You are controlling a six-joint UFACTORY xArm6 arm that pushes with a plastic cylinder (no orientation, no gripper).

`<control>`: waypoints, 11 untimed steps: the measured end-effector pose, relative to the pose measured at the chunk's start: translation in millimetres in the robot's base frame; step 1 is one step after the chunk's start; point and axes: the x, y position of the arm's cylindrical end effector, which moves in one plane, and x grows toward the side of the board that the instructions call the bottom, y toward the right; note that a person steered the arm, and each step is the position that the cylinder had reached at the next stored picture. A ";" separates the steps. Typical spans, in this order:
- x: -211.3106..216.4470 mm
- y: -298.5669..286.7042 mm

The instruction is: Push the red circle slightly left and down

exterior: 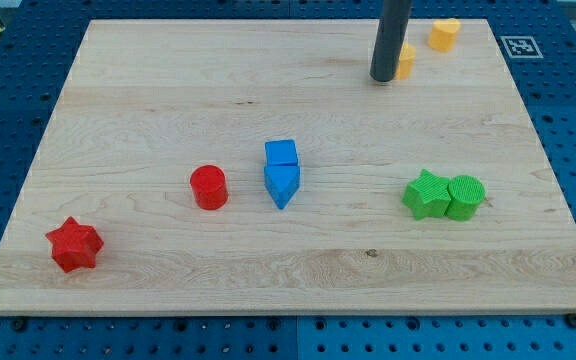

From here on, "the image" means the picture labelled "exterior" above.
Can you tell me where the green cylinder block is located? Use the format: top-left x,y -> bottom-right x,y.
445,175 -> 486,221

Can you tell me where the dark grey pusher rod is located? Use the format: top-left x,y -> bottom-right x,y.
370,0 -> 412,83

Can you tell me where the wooden board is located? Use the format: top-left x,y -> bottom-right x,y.
0,20 -> 576,317

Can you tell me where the yellow block behind rod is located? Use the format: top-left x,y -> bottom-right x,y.
395,42 -> 416,80

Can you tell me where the red cylinder block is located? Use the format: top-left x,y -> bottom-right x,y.
190,165 -> 229,210

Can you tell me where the blue cube block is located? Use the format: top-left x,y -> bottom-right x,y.
264,139 -> 299,166

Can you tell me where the green star block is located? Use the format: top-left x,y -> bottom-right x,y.
402,169 -> 452,220

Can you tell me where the white fiducial marker tag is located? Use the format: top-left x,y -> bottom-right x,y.
500,35 -> 543,59

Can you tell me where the blue triangle block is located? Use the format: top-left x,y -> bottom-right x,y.
264,165 -> 301,209

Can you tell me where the red star block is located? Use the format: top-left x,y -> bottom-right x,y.
45,217 -> 104,273

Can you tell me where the yellow heart block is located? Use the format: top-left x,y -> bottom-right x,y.
427,18 -> 461,53

